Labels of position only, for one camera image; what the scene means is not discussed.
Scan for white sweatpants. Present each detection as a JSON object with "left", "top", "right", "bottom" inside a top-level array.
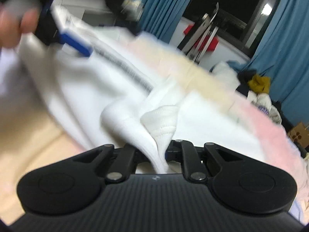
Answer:
[{"left": 17, "top": 6, "right": 266, "bottom": 175}]

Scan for person's left hand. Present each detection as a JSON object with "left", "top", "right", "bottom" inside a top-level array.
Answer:
[{"left": 1, "top": 0, "right": 41, "bottom": 49}]

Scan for tissue box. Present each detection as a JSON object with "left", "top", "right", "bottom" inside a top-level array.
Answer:
[{"left": 122, "top": 0, "right": 143, "bottom": 10}]

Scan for white dressing table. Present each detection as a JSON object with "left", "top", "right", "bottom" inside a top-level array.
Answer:
[{"left": 51, "top": 0, "right": 146, "bottom": 29}]

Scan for folded drying rack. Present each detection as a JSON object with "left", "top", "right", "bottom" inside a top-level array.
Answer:
[{"left": 177, "top": 2, "right": 219, "bottom": 64}]

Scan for pastel tie-dye duvet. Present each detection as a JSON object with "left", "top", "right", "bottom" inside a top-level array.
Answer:
[{"left": 1, "top": 28, "right": 308, "bottom": 224}]

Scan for brown paper bag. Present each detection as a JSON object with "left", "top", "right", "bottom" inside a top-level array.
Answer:
[{"left": 288, "top": 122, "right": 309, "bottom": 149}]

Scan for red cloth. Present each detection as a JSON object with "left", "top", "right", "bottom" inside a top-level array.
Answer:
[{"left": 183, "top": 24, "right": 219, "bottom": 52}]

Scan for grey white jacket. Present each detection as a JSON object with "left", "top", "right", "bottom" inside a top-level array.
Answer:
[{"left": 247, "top": 91, "right": 282, "bottom": 125}]

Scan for white bedding bundle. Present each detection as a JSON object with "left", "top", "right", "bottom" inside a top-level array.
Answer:
[{"left": 210, "top": 61, "right": 240, "bottom": 91}]

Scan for mustard yellow garment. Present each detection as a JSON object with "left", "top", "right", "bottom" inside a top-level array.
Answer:
[{"left": 247, "top": 74, "right": 271, "bottom": 94}]

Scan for black garment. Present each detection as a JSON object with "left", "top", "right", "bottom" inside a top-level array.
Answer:
[{"left": 236, "top": 69, "right": 257, "bottom": 97}]

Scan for dark window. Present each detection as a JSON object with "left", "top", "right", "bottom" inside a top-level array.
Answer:
[{"left": 183, "top": 0, "right": 280, "bottom": 57}]

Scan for right blue curtain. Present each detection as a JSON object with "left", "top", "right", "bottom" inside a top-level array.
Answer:
[{"left": 228, "top": 0, "right": 308, "bottom": 125}]

